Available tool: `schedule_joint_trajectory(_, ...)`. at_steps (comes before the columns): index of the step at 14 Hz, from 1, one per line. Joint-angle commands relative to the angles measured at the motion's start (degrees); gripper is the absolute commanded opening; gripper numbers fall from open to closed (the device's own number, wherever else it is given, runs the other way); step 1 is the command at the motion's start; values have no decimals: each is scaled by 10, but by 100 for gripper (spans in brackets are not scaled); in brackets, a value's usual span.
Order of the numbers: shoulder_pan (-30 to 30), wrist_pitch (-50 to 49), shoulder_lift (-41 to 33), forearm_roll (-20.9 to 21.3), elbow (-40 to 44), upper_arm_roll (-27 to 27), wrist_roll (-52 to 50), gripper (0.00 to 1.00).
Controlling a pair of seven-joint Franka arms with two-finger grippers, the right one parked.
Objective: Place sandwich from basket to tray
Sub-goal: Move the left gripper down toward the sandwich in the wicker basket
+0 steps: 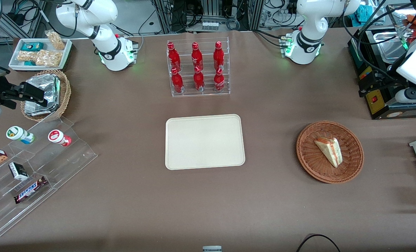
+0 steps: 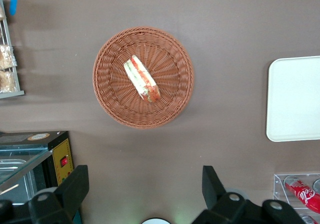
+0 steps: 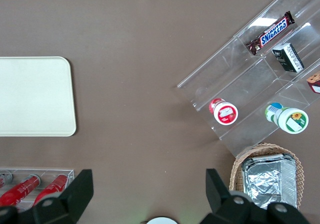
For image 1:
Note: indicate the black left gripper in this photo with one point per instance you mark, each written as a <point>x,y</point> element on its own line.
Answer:
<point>383,77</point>

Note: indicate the triangular sandwich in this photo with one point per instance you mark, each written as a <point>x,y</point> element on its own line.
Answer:
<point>330,150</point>

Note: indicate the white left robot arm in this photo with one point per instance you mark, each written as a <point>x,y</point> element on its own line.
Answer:
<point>311,21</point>

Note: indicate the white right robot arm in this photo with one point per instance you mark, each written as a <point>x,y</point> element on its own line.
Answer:
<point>107,43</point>

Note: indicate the small deep wicker basket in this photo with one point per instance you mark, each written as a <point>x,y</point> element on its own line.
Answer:
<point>65,94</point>

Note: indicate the white rectangular snack tray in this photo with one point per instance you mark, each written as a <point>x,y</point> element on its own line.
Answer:
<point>15,63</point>

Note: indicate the round brown wicker basket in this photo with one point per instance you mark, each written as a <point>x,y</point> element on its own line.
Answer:
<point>312,164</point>

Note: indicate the cream rectangular tray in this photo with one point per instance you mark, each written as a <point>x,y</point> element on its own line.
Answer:
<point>205,141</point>

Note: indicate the foil wrapped package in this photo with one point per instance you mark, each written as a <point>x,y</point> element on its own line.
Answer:
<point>36,110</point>
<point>45,85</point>

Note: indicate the black food warmer cabinet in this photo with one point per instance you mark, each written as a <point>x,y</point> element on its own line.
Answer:
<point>382,105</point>

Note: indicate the small teal snack pack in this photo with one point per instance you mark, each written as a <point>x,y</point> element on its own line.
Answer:
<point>29,63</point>

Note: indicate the large clear snack bag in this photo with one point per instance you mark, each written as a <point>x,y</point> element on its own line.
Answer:
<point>48,58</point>

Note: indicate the clear bag of crackers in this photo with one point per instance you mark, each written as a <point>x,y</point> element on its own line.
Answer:
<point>26,56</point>

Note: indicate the green lid yogurt bottle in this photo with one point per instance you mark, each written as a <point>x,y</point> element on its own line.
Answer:
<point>19,134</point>

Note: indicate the steel food pan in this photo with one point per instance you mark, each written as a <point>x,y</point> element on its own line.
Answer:
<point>389,47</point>

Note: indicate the red lid yogurt bottle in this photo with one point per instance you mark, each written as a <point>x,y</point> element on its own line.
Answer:
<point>58,137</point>

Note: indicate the teal snack box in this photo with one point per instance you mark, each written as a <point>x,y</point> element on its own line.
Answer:
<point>32,46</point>

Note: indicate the clear bag of nuts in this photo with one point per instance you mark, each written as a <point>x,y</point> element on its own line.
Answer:
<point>55,40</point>

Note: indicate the clear acrylic stepped display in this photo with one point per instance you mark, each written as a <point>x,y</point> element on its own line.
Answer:
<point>54,164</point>

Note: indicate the teal cloth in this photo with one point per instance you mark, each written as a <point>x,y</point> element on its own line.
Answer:
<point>361,12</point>

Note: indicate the small black white box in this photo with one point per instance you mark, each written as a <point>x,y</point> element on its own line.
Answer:
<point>18,171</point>

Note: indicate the snickers chocolate bar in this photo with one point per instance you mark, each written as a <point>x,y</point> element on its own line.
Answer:
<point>30,189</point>

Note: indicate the red cola bottle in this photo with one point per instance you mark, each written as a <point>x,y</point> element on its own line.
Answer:
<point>177,82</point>
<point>196,57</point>
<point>218,57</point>
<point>174,57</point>
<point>219,81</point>
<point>198,80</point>

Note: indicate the clear acrylic bottle rack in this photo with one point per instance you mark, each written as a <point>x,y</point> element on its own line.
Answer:
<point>208,52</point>

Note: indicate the small grey device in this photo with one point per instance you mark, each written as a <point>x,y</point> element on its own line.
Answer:
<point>212,249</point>

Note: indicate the aluminium frame rack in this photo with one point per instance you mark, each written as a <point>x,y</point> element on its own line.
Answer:
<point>211,10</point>

